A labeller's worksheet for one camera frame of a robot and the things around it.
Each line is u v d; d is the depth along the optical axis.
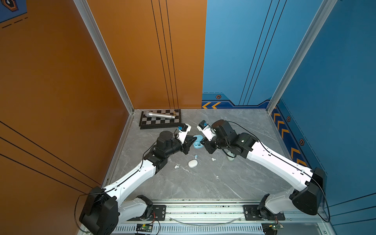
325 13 0.71
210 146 0.64
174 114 1.10
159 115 1.10
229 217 0.72
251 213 0.72
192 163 0.89
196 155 0.94
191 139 0.68
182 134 0.66
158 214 0.73
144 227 0.72
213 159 0.91
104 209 0.39
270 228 0.70
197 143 0.75
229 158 0.88
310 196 0.38
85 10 0.70
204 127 0.63
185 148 0.67
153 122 1.09
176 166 0.89
